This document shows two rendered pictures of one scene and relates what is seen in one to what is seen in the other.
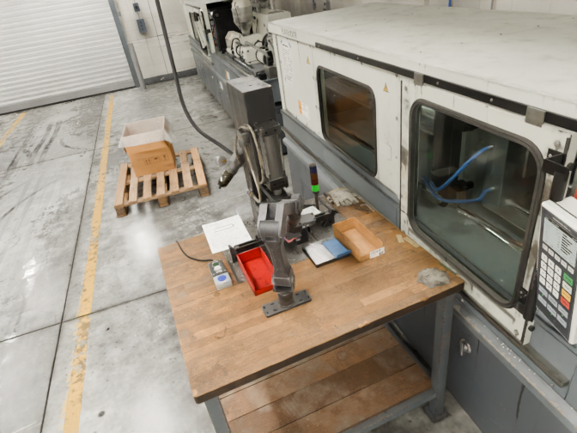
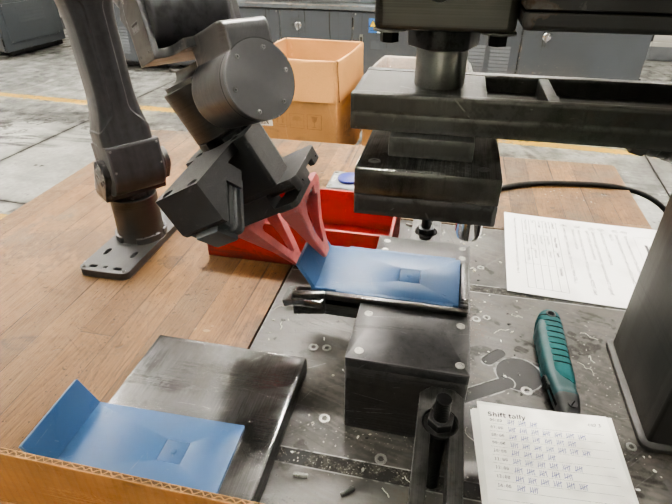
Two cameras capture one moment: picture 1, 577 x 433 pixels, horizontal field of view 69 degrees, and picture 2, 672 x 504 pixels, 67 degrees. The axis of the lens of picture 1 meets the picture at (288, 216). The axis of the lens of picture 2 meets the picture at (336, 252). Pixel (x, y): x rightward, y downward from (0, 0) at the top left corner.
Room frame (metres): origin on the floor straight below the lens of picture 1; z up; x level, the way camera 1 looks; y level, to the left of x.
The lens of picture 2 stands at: (1.83, -0.35, 1.28)
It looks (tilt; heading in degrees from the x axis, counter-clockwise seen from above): 32 degrees down; 120
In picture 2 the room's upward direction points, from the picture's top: straight up
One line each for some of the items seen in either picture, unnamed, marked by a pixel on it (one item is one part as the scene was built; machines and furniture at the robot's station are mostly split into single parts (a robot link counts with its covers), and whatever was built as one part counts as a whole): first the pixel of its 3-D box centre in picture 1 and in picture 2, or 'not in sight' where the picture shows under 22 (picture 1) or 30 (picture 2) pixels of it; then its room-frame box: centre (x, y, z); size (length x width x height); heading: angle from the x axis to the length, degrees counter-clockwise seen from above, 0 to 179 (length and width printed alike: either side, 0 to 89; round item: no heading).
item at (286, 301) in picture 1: (285, 296); (137, 214); (1.27, 0.06, 0.94); 0.20 x 0.07 x 0.08; 108
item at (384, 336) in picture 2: not in sight; (416, 296); (1.70, 0.03, 0.98); 0.20 x 0.10 x 0.01; 108
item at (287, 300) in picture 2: not in sight; (322, 299); (1.62, -0.02, 0.98); 0.07 x 0.02 x 0.01; 18
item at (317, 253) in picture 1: (325, 251); (196, 417); (1.56, -0.15, 0.91); 0.17 x 0.16 x 0.02; 108
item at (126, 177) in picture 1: (161, 178); not in sight; (4.62, 1.43, 0.07); 1.20 x 1.00 x 0.14; 11
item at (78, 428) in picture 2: (336, 246); (137, 436); (1.55, -0.20, 0.93); 0.15 x 0.07 x 0.03; 19
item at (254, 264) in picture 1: (258, 270); (306, 224); (1.48, 0.17, 0.93); 0.25 x 0.12 x 0.06; 18
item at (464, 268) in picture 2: not in sight; (462, 294); (1.73, 0.06, 0.98); 0.07 x 0.01 x 0.03; 108
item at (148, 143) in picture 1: (150, 145); not in sight; (4.91, 1.53, 0.40); 0.67 x 0.60 x 0.50; 10
